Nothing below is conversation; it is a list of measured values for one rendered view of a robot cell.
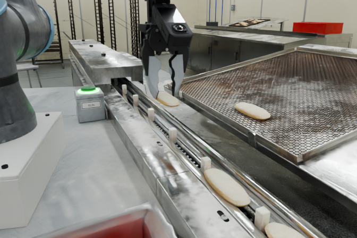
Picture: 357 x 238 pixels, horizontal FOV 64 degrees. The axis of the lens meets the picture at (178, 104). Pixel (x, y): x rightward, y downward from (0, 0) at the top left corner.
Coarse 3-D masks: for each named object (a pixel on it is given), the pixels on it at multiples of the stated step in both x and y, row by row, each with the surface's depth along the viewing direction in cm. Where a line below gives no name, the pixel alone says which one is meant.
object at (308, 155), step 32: (288, 64) 86; (320, 64) 82; (352, 64) 77; (192, 96) 74; (224, 96) 71; (256, 96) 67; (288, 96) 64; (320, 96) 61; (352, 96) 59; (320, 128) 49
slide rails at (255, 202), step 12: (120, 84) 105; (132, 96) 90; (180, 132) 62; (168, 144) 56; (192, 144) 56; (180, 156) 51; (204, 156) 51; (192, 168) 47; (216, 168) 47; (204, 180) 44; (216, 192) 41; (228, 204) 38; (252, 204) 38; (264, 204) 38; (240, 216) 36; (276, 216) 36; (252, 228) 34
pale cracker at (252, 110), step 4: (236, 104) 63; (240, 104) 62; (244, 104) 61; (248, 104) 61; (252, 104) 61; (236, 108) 62; (240, 108) 60; (244, 108) 59; (248, 108) 59; (252, 108) 59; (256, 108) 59; (260, 108) 58; (244, 112) 59; (248, 112) 58; (252, 112) 57; (256, 112) 57; (260, 112) 57; (264, 112) 56; (252, 116) 57; (256, 116) 56; (260, 116) 56; (264, 116) 55; (268, 116) 55
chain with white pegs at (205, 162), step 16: (64, 32) 428; (112, 80) 116; (128, 96) 93; (144, 112) 78; (160, 128) 67; (176, 144) 59; (192, 160) 52; (208, 160) 46; (240, 208) 39; (256, 208) 34; (256, 224) 35
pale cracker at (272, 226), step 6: (270, 228) 33; (276, 228) 33; (282, 228) 33; (288, 228) 33; (270, 234) 32; (276, 234) 32; (282, 234) 32; (288, 234) 32; (294, 234) 32; (300, 234) 32
